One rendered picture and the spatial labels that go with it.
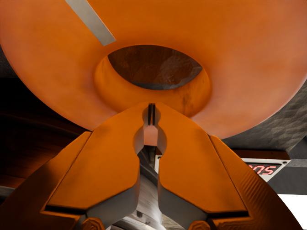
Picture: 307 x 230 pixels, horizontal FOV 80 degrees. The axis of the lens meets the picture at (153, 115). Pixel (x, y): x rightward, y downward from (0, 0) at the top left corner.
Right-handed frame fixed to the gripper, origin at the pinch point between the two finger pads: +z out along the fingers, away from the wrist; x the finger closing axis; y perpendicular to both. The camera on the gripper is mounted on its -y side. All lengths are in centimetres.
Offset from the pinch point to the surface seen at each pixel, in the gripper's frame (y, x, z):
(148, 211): 17.1, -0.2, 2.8
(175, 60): -1.5, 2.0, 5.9
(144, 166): 12.8, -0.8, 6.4
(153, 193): 17.8, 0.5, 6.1
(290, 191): 590, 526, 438
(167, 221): 70, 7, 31
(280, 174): 571, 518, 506
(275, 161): 19.7, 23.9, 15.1
